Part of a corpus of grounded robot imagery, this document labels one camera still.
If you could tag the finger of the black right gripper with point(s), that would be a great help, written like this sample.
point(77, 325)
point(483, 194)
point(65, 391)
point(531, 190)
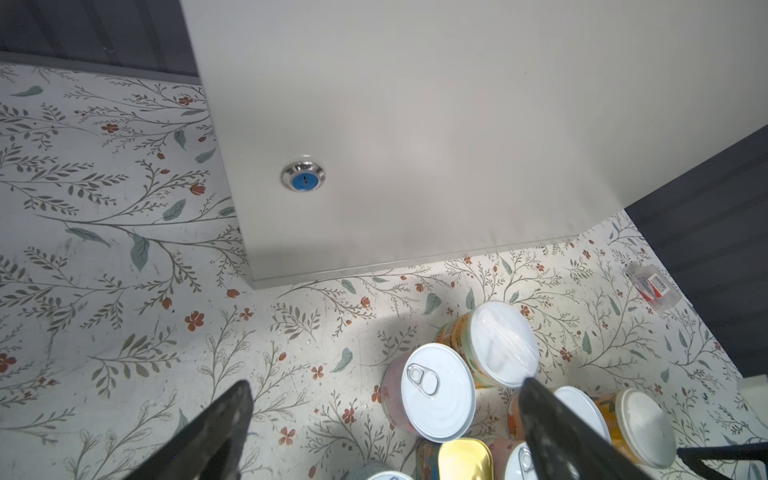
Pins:
point(695, 458)

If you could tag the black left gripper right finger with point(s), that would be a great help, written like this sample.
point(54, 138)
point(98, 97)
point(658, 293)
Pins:
point(562, 444)

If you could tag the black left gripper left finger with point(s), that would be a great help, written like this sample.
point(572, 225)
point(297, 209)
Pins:
point(210, 446)

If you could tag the yellow orange can plastic lid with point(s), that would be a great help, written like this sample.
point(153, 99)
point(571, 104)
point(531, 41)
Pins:
point(638, 427)

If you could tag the orange can pull-tab lid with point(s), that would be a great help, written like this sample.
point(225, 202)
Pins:
point(573, 398)

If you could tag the pink can pull-tab lid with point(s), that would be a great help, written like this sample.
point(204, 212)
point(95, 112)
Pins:
point(512, 460)

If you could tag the gold rectangular tin can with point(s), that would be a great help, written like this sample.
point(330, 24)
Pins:
point(463, 458)

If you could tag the orange green can plastic lid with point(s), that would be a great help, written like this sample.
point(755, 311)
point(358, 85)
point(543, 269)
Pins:
point(496, 342)

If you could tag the pink can white lid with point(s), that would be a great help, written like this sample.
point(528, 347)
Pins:
point(429, 392)

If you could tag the blue can white lid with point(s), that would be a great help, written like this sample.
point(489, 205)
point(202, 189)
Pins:
point(375, 470)

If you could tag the blue round cabinet lock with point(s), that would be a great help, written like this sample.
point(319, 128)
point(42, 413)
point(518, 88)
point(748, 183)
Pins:
point(303, 175)

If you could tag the grey metal cabinet box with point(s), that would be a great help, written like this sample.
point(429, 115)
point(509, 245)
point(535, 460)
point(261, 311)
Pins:
point(453, 128)

